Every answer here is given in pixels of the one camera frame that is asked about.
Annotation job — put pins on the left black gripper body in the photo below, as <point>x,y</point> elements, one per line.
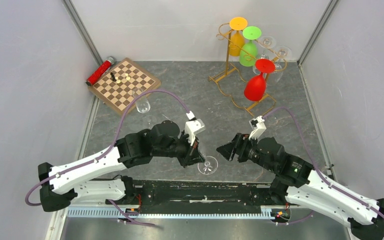
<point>186,151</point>

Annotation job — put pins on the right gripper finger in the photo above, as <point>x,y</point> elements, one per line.
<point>238,140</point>
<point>227,150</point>

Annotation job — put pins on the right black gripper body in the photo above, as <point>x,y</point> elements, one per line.
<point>252,153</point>

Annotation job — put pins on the clear green-rimmed wine glass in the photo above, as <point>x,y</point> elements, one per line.
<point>210,164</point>

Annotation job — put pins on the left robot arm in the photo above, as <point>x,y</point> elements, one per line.
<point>77,181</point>

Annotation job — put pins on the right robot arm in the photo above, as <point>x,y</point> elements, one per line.
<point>297,182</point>

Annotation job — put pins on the red wine glass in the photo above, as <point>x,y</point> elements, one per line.
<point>256,86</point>

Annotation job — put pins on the green wine glass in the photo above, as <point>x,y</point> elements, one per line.
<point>249,51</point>

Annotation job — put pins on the orange wine glass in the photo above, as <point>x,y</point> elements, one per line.
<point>237,24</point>

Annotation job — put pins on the clear back wine glass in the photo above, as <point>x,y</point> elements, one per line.
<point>266,42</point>

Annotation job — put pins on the wooden chessboard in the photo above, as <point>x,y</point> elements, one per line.
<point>118,96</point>

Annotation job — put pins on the black chess piece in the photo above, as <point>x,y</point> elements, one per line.
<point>113,78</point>

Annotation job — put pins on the red glitter tube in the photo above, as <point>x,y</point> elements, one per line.
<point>93,79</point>

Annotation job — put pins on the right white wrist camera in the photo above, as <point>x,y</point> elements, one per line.
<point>258,127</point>

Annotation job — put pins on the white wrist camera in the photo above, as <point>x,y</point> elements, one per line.
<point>258,127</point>
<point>192,128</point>

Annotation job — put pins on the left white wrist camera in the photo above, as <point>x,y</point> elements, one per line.
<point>192,128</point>

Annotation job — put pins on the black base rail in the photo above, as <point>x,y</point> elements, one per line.
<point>203,199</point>

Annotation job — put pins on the gold wire glass rack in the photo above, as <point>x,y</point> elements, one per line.
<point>232,80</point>

